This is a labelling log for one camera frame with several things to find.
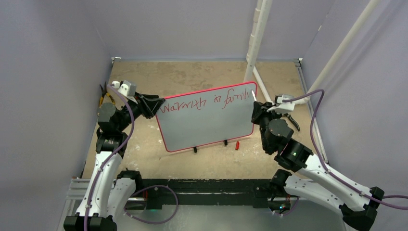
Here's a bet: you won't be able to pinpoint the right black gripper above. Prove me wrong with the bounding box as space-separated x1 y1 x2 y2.
251 101 284 151

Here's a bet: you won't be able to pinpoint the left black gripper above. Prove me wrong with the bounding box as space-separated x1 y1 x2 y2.
116 91 164 132

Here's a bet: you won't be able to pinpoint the white red marker pen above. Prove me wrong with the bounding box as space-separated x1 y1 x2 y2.
251 90 257 102

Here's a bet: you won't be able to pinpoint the pink framed whiteboard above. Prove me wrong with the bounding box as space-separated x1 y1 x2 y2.
155 81 257 153

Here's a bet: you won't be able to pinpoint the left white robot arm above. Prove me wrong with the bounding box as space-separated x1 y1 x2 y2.
63 93 165 231

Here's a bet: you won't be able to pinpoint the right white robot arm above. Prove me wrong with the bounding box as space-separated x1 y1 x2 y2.
251 101 384 231

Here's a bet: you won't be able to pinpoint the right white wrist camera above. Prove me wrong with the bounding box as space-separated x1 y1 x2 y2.
267 94 295 114

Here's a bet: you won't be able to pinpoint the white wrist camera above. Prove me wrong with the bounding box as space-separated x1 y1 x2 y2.
111 80 137 103
267 94 295 114

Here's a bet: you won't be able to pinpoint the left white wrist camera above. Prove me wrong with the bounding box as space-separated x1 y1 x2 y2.
111 80 137 103

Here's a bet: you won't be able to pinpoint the black handled pliers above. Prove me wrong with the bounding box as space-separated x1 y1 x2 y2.
284 113 300 131

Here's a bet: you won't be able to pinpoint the yellow handled pliers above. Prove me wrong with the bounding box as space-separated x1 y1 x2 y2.
99 82 115 107

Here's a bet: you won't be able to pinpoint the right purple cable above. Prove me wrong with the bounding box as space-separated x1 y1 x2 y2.
272 89 408 218

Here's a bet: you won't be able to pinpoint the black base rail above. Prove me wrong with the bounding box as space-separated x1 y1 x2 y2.
137 179 287 209

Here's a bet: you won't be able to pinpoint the white pvc pipe frame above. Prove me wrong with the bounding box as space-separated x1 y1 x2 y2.
243 0 382 106

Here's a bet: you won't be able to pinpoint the aluminium frame rail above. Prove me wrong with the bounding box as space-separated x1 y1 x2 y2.
57 177 355 231

